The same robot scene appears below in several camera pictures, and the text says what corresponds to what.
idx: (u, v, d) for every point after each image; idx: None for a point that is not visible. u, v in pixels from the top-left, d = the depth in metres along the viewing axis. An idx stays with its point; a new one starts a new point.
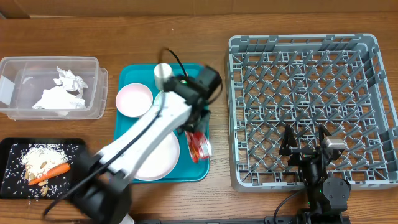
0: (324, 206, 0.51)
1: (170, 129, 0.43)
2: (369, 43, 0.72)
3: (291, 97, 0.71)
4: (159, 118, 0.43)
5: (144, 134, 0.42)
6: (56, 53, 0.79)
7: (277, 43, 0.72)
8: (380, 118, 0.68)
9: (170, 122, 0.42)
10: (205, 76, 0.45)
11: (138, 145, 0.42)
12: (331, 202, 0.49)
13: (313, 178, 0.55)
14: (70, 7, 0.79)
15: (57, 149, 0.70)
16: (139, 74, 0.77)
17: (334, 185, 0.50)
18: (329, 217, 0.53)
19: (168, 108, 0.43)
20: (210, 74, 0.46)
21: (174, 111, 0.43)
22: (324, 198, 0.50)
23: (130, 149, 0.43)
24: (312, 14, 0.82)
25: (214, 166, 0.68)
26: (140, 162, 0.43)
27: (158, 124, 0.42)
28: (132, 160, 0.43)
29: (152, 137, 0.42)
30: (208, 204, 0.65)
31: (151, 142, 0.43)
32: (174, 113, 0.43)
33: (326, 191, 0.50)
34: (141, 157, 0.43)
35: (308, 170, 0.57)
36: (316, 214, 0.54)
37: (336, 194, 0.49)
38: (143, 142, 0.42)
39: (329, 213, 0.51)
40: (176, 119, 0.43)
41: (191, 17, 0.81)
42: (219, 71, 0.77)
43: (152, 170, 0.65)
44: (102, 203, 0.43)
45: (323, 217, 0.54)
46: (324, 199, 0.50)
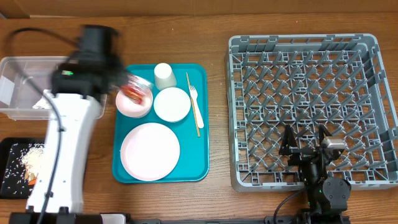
0: (324, 206, 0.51)
1: (82, 134, 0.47)
2: (369, 43, 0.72)
3: (291, 97, 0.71)
4: (63, 133, 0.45)
5: (63, 152, 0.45)
6: (56, 54, 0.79)
7: (277, 43, 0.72)
8: (380, 118, 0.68)
9: (79, 127, 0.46)
10: (89, 41, 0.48)
11: (63, 170, 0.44)
12: (331, 202, 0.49)
13: (313, 178, 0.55)
14: (70, 7, 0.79)
15: None
16: (140, 73, 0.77)
17: (334, 185, 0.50)
18: (329, 218, 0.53)
19: (68, 116, 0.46)
20: (92, 35, 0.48)
21: (61, 122, 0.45)
22: (324, 197, 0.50)
23: (57, 177, 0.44)
24: (312, 14, 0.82)
25: (214, 166, 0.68)
26: (75, 181, 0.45)
27: (52, 144, 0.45)
28: (68, 185, 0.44)
29: (72, 152, 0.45)
30: (208, 203, 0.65)
31: (62, 162, 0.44)
32: (79, 116, 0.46)
33: (325, 191, 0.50)
34: (73, 177, 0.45)
35: (308, 170, 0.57)
36: (316, 214, 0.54)
37: (335, 193, 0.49)
38: (69, 160, 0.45)
39: (329, 213, 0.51)
40: (82, 121, 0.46)
41: (191, 18, 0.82)
42: (219, 71, 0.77)
43: (152, 171, 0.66)
44: None
45: (324, 217, 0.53)
46: (324, 198, 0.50)
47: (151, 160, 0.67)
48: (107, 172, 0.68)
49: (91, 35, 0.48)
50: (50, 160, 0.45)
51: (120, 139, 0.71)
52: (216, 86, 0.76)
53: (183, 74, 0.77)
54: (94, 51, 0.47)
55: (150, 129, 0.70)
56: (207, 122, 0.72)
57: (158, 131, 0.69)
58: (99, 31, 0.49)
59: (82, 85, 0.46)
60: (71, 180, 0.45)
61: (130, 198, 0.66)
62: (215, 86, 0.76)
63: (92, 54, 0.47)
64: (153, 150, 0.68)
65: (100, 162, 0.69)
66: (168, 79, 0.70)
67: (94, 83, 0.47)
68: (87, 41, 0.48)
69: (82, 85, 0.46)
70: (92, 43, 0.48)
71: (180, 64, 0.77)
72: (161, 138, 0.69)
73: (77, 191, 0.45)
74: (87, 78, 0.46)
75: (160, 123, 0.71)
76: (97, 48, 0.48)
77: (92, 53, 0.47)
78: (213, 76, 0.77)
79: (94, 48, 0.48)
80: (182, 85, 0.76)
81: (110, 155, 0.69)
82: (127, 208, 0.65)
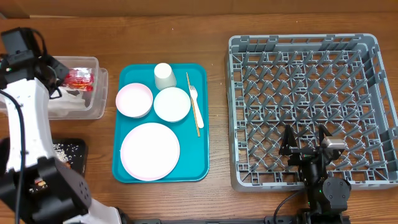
0: (324, 206, 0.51)
1: (42, 106, 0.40)
2: (369, 43, 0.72)
3: (291, 97, 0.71)
4: (22, 109, 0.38)
5: (26, 119, 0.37)
6: (56, 53, 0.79)
7: (277, 43, 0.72)
8: (380, 118, 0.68)
9: (34, 100, 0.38)
10: (17, 43, 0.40)
11: (32, 130, 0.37)
12: (331, 202, 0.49)
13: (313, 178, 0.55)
14: (70, 7, 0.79)
15: (56, 149, 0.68)
16: (140, 73, 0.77)
17: (334, 185, 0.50)
18: (329, 217, 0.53)
19: (20, 96, 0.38)
20: (17, 37, 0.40)
21: (15, 100, 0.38)
22: (324, 197, 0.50)
23: (27, 136, 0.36)
24: (312, 14, 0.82)
25: (214, 166, 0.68)
26: (48, 144, 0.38)
27: (12, 119, 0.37)
28: (39, 144, 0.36)
29: (35, 115, 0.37)
30: (208, 203, 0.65)
31: (28, 124, 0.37)
32: (32, 91, 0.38)
33: (325, 191, 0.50)
34: (43, 136, 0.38)
35: (308, 170, 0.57)
36: (316, 214, 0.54)
37: (335, 194, 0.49)
38: (32, 125, 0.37)
39: (329, 213, 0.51)
40: (36, 95, 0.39)
41: (191, 18, 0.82)
42: (219, 71, 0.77)
43: (153, 171, 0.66)
44: (57, 195, 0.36)
45: (324, 217, 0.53)
46: (324, 199, 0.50)
47: (151, 160, 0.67)
48: (107, 172, 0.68)
49: (14, 38, 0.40)
50: (14, 131, 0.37)
51: (120, 139, 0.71)
52: (216, 86, 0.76)
53: (183, 74, 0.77)
54: (23, 51, 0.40)
55: (150, 129, 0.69)
56: (207, 122, 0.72)
57: (158, 131, 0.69)
58: (22, 32, 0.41)
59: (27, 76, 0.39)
60: (44, 139, 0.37)
61: (130, 198, 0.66)
62: (215, 86, 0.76)
63: (22, 54, 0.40)
64: (153, 150, 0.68)
65: (100, 162, 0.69)
66: (168, 79, 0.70)
67: (38, 71, 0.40)
68: (12, 45, 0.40)
69: (26, 74, 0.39)
70: (22, 45, 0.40)
71: (180, 64, 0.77)
72: (161, 138, 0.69)
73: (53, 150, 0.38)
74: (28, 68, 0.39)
75: (160, 123, 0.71)
76: (30, 46, 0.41)
77: (23, 53, 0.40)
78: (213, 76, 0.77)
79: (25, 48, 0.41)
80: (182, 85, 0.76)
81: (110, 155, 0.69)
82: (127, 208, 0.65)
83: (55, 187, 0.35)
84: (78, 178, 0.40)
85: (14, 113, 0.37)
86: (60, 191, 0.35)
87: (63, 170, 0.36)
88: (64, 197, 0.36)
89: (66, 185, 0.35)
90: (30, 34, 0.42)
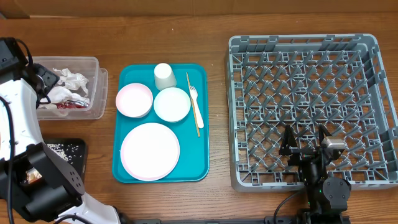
0: (324, 206, 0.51)
1: (30, 102, 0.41)
2: (369, 43, 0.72)
3: (291, 97, 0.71)
4: (9, 105, 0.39)
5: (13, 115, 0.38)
6: (56, 53, 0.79)
7: (277, 43, 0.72)
8: (380, 118, 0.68)
9: (21, 98, 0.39)
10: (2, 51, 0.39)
11: (20, 124, 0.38)
12: (331, 202, 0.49)
13: (313, 178, 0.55)
14: (70, 7, 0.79)
15: (57, 149, 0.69)
16: (140, 74, 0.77)
17: (334, 185, 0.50)
18: (329, 217, 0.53)
19: (7, 95, 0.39)
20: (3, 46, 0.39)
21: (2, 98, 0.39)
22: (324, 197, 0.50)
23: (15, 129, 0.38)
24: (312, 14, 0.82)
25: (214, 166, 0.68)
26: (37, 134, 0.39)
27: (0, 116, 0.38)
28: (28, 136, 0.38)
29: (22, 110, 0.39)
30: (208, 203, 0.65)
31: (16, 117, 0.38)
32: (19, 89, 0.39)
33: (326, 191, 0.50)
34: (32, 128, 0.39)
35: (308, 170, 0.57)
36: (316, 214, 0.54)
37: (336, 194, 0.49)
38: (20, 119, 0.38)
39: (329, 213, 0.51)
40: (22, 91, 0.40)
41: (191, 18, 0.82)
42: (219, 71, 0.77)
43: (153, 171, 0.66)
44: (49, 183, 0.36)
45: (324, 217, 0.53)
46: (324, 199, 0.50)
47: (151, 160, 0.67)
48: (107, 172, 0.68)
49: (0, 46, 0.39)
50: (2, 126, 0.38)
51: (120, 139, 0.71)
52: (216, 86, 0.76)
53: (183, 74, 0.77)
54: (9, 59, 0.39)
55: (150, 129, 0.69)
56: (207, 122, 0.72)
57: (158, 132, 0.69)
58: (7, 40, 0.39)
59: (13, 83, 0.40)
60: (33, 130, 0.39)
61: (130, 198, 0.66)
62: (215, 86, 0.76)
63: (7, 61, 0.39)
64: (153, 150, 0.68)
65: (100, 162, 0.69)
66: (168, 80, 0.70)
67: (26, 74, 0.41)
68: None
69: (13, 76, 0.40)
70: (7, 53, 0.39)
71: (180, 64, 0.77)
72: (161, 138, 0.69)
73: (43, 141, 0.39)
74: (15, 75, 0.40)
75: (160, 123, 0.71)
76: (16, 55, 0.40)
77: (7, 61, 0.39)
78: (212, 76, 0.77)
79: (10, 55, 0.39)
80: (182, 85, 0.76)
81: (110, 155, 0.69)
82: (127, 208, 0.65)
83: (46, 176, 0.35)
84: (71, 168, 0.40)
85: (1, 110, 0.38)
86: (51, 180, 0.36)
87: (53, 157, 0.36)
88: (56, 185, 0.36)
89: (58, 173, 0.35)
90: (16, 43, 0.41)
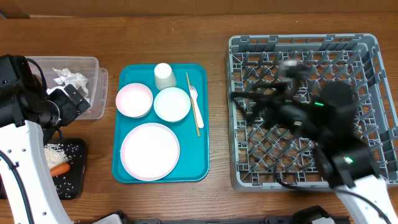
0: (337, 115, 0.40)
1: (41, 159, 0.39)
2: (369, 43, 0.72)
3: None
4: (17, 168, 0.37)
5: (27, 187, 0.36)
6: (56, 53, 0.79)
7: (277, 43, 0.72)
8: (380, 118, 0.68)
9: (31, 155, 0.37)
10: (5, 73, 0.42)
11: (35, 196, 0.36)
12: (339, 108, 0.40)
13: (298, 122, 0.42)
14: (70, 7, 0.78)
15: (57, 149, 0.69)
16: (140, 74, 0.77)
17: (333, 91, 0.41)
18: (354, 143, 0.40)
19: (15, 152, 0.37)
20: (7, 67, 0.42)
21: (9, 160, 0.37)
22: (330, 100, 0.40)
23: (34, 211, 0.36)
24: (312, 14, 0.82)
25: (214, 165, 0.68)
26: (58, 210, 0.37)
27: (13, 190, 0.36)
28: (50, 217, 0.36)
29: (36, 175, 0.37)
30: (208, 203, 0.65)
31: (31, 193, 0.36)
32: (27, 144, 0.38)
33: (326, 98, 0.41)
34: (52, 204, 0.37)
35: (285, 117, 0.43)
36: (334, 147, 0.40)
37: (336, 93, 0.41)
38: (36, 190, 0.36)
39: (347, 123, 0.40)
40: (30, 149, 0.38)
41: (191, 18, 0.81)
42: (219, 71, 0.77)
43: (153, 171, 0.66)
44: None
45: (347, 146, 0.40)
46: (331, 102, 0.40)
47: (151, 160, 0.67)
48: (107, 172, 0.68)
49: (4, 66, 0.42)
50: (20, 209, 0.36)
51: (120, 139, 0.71)
52: (216, 86, 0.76)
53: (183, 74, 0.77)
54: (11, 81, 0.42)
55: (150, 129, 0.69)
56: (208, 122, 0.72)
57: (158, 132, 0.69)
58: (12, 58, 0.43)
59: (12, 112, 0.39)
60: (53, 208, 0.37)
61: (130, 198, 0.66)
62: (215, 86, 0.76)
63: (9, 84, 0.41)
64: (153, 150, 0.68)
65: (100, 162, 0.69)
66: (168, 79, 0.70)
67: (25, 103, 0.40)
68: (2, 73, 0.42)
69: (11, 111, 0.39)
70: (11, 74, 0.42)
71: (180, 64, 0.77)
72: (161, 138, 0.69)
73: (63, 213, 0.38)
74: (13, 102, 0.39)
75: (160, 123, 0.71)
76: (18, 75, 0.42)
77: (10, 83, 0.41)
78: (213, 76, 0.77)
79: (13, 78, 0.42)
80: (182, 86, 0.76)
81: (110, 155, 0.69)
82: (127, 208, 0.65)
83: None
84: None
85: (10, 174, 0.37)
86: None
87: None
88: None
89: None
90: (24, 61, 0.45)
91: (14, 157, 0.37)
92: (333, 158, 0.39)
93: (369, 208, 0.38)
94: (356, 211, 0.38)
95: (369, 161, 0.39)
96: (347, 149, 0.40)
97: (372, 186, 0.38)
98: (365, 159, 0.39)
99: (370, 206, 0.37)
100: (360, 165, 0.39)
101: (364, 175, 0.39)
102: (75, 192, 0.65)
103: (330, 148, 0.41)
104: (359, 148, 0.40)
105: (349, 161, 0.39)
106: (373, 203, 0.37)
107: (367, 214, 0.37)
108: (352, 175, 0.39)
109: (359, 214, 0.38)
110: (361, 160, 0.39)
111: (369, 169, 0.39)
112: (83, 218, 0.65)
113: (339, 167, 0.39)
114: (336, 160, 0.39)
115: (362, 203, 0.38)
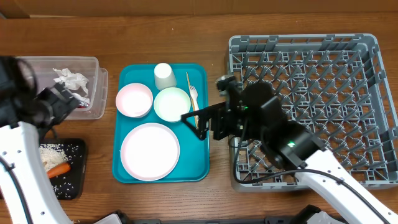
0: (263, 112, 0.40)
1: (37, 160, 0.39)
2: (369, 43, 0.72)
3: (291, 97, 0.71)
4: (13, 170, 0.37)
5: (24, 188, 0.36)
6: (56, 53, 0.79)
7: (277, 43, 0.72)
8: (380, 118, 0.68)
9: (26, 155, 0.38)
10: None
11: (33, 196, 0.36)
12: (260, 106, 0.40)
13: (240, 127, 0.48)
14: (70, 7, 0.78)
15: (57, 149, 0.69)
16: (140, 74, 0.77)
17: (254, 90, 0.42)
18: (295, 129, 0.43)
19: (10, 154, 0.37)
20: None
21: (5, 162, 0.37)
22: (251, 101, 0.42)
23: (32, 211, 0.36)
24: (312, 14, 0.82)
25: (215, 166, 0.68)
26: (56, 208, 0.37)
27: (10, 192, 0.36)
28: (48, 217, 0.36)
29: (32, 175, 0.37)
30: (208, 204, 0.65)
31: (28, 192, 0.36)
32: (22, 145, 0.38)
33: (249, 99, 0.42)
34: (49, 203, 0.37)
35: (232, 121, 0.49)
36: (277, 138, 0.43)
37: (254, 93, 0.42)
38: (33, 189, 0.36)
39: (278, 113, 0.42)
40: (26, 149, 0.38)
41: (191, 18, 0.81)
42: (219, 71, 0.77)
43: (153, 171, 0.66)
44: None
45: (290, 132, 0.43)
46: (252, 102, 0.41)
47: (151, 160, 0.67)
48: (107, 172, 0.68)
49: None
50: (18, 210, 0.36)
51: (120, 139, 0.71)
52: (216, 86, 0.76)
53: (183, 74, 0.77)
54: None
55: (150, 129, 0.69)
56: None
57: (158, 132, 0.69)
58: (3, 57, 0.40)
59: (6, 113, 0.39)
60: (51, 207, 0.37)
61: (131, 198, 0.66)
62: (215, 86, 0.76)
63: None
64: (153, 150, 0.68)
65: (101, 162, 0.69)
66: (168, 79, 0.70)
67: (18, 105, 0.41)
68: None
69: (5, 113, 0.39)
70: None
71: (180, 64, 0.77)
72: (161, 138, 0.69)
73: (60, 211, 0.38)
74: (7, 104, 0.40)
75: (160, 123, 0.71)
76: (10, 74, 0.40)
77: None
78: (213, 76, 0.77)
79: None
80: (182, 86, 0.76)
81: (110, 155, 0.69)
82: (127, 208, 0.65)
83: None
84: None
85: (5, 176, 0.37)
86: None
87: None
88: None
89: None
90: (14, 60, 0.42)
91: (9, 160, 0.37)
92: (280, 149, 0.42)
93: (326, 179, 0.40)
94: (315, 185, 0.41)
95: (310, 139, 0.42)
96: (288, 135, 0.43)
97: (321, 159, 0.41)
98: (307, 139, 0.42)
99: (326, 177, 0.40)
100: (301, 147, 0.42)
101: (311, 154, 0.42)
102: (76, 192, 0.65)
103: (274, 140, 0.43)
104: (299, 132, 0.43)
105: (291, 146, 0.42)
106: (326, 174, 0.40)
107: (326, 186, 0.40)
108: (300, 156, 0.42)
109: (321, 189, 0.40)
110: (301, 143, 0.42)
111: (313, 145, 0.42)
112: (84, 218, 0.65)
113: (286, 155, 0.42)
114: (282, 150, 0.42)
115: (318, 177, 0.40)
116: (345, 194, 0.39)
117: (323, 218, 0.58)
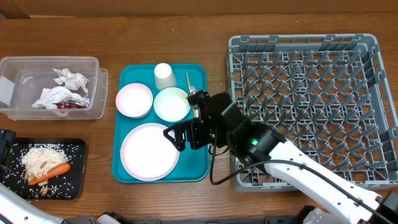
0: (224, 118, 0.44)
1: None
2: (369, 43, 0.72)
3: (291, 97, 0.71)
4: None
5: None
6: (56, 53, 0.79)
7: (277, 43, 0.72)
8: (380, 118, 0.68)
9: None
10: None
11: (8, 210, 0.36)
12: (221, 112, 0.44)
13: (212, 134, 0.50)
14: (70, 7, 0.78)
15: (57, 149, 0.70)
16: (140, 74, 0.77)
17: (214, 101, 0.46)
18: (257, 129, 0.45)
19: None
20: None
21: None
22: (214, 109, 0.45)
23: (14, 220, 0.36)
24: (312, 14, 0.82)
25: (214, 165, 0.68)
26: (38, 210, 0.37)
27: None
28: (33, 218, 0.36)
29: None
30: (207, 203, 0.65)
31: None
32: None
33: (211, 109, 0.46)
34: (27, 208, 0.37)
35: (205, 131, 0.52)
36: (244, 140, 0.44)
37: (215, 103, 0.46)
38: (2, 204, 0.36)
39: (240, 117, 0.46)
40: None
41: (191, 18, 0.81)
42: (219, 70, 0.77)
43: (153, 171, 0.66)
44: None
45: (254, 132, 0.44)
46: (214, 111, 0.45)
47: (150, 160, 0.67)
48: (107, 172, 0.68)
49: None
50: None
51: (120, 139, 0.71)
52: (216, 86, 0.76)
53: (183, 74, 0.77)
54: None
55: (150, 129, 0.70)
56: None
57: (157, 131, 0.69)
58: None
59: None
60: (32, 210, 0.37)
61: (131, 198, 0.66)
62: (215, 86, 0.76)
63: None
64: (152, 150, 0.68)
65: (100, 162, 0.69)
66: (167, 79, 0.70)
67: None
68: None
69: None
70: None
71: (180, 64, 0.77)
72: (161, 137, 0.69)
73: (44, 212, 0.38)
74: None
75: (160, 123, 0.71)
76: None
77: None
78: (213, 76, 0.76)
79: None
80: (182, 86, 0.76)
81: (110, 155, 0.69)
82: (127, 208, 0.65)
83: None
84: None
85: None
86: None
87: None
88: None
89: None
90: None
91: None
92: (247, 150, 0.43)
93: (289, 167, 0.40)
94: (281, 174, 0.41)
95: (272, 135, 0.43)
96: (252, 135, 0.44)
97: (283, 149, 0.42)
98: (268, 135, 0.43)
99: (289, 165, 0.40)
100: (265, 144, 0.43)
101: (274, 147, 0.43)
102: (76, 191, 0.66)
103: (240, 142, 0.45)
104: (262, 130, 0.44)
105: (256, 144, 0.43)
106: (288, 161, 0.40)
107: (290, 173, 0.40)
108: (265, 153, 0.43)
109: (287, 178, 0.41)
110: (263, 140, 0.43)
111: (275, 140, 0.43)
112: None
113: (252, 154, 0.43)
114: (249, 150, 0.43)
115: (282, 166, 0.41)
116: (310, 178, 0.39)
117: (316, 214, 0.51)
